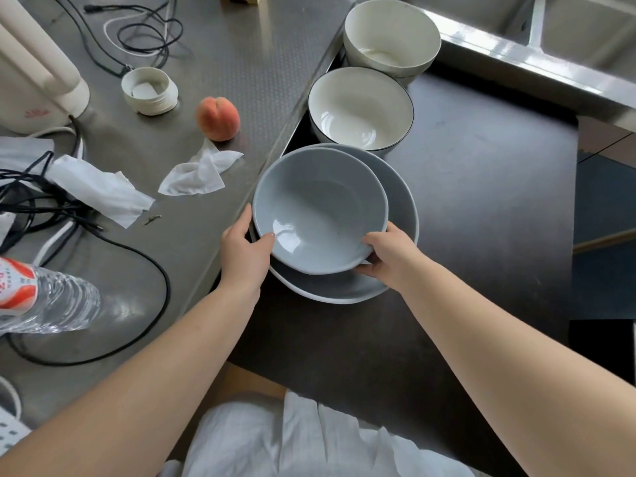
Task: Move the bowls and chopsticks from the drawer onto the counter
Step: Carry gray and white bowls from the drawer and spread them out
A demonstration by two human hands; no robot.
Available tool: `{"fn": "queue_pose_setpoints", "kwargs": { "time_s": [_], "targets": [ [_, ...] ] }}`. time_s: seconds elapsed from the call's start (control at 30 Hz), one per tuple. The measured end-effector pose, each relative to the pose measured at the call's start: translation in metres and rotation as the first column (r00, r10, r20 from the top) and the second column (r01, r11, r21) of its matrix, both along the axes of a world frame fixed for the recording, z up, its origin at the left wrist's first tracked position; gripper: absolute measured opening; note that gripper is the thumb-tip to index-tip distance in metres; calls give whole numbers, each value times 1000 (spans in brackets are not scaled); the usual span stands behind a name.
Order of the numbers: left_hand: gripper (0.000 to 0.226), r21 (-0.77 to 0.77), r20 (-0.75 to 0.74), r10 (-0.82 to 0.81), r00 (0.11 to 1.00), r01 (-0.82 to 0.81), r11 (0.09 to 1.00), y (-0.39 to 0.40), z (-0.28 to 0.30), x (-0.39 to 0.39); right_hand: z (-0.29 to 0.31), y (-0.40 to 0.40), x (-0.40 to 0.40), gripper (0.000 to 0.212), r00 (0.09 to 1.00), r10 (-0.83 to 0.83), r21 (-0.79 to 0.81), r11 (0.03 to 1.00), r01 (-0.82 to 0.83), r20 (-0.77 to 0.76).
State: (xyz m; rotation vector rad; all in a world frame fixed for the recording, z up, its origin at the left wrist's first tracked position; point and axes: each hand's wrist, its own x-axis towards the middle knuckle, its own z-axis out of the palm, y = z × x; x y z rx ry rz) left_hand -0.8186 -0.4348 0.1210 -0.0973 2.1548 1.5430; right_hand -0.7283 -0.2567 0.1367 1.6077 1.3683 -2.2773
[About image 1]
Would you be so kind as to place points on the person's left hand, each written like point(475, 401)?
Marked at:
point(241, 260)

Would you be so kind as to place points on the white power strip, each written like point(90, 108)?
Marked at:
point(10, 434)

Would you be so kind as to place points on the small brown stem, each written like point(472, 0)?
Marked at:
point(152, 220)

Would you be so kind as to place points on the peach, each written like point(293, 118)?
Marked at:
point(217, 119)

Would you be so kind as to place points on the white bowl with black rim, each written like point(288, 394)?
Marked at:
point(360, 106)

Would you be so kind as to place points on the person's right hand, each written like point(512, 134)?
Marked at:
point(395, 258)

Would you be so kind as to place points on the stainless steel sink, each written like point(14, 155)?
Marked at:
point(541, 44)

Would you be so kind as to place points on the wooden stick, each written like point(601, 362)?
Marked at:
point(603, 240)

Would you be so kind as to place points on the large crumpled white tissue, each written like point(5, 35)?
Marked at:
point(99, 188)

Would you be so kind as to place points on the small crumpled white tissue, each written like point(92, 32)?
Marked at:
point(196, 173)

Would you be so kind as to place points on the person's left thumb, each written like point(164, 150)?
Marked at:
point(262, 242)

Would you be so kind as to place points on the person's right forearm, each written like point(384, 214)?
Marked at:
point(507, 372)

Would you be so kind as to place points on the flat white tissue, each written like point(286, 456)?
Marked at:
point(22, 151)

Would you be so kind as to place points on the white apron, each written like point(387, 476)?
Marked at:
point(298, 442)

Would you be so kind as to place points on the person's right thumb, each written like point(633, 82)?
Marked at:
point(376, 239)

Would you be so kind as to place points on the large cream bowl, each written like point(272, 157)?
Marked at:
point(392, 34)

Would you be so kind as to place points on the cream electric appliance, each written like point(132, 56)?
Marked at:
point(35, 74)

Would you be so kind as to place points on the person's left forearm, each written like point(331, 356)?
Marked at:
point(139, 392)

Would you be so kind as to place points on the white round plastic lid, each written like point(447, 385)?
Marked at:
point(149, 91)

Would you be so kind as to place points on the clear plastic water bottle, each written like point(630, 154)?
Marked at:
point(44, 300)

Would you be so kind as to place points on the small grey ceramic bowl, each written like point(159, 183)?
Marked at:
point(318, 206)

